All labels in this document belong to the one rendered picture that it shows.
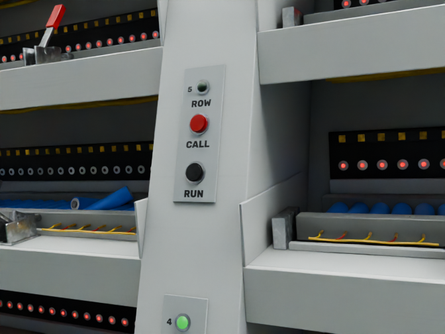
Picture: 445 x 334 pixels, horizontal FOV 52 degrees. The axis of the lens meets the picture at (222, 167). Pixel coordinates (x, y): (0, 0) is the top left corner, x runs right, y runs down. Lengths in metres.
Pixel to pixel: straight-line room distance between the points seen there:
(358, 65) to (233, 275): 0.19
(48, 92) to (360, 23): 0.33
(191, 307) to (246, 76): 0.20
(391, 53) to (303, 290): 0.19
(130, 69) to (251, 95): 0.14
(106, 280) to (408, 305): 0.25
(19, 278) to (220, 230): 0.23
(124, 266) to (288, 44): 0.24
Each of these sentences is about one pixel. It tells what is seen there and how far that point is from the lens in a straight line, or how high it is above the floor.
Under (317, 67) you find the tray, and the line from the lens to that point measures 0.39.
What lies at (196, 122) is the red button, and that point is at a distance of 0.39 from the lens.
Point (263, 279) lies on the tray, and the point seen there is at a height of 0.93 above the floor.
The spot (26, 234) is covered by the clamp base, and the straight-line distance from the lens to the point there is 0.54.
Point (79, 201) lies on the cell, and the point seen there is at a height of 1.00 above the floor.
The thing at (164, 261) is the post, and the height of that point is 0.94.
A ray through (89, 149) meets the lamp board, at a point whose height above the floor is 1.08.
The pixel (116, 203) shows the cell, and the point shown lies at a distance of 0.55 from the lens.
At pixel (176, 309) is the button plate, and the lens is 0.39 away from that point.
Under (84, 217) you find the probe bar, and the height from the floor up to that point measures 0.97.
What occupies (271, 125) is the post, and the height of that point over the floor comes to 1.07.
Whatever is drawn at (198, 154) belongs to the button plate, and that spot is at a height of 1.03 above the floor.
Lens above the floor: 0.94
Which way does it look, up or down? 11 degrees up
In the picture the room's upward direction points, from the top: 4 degrees clockwise
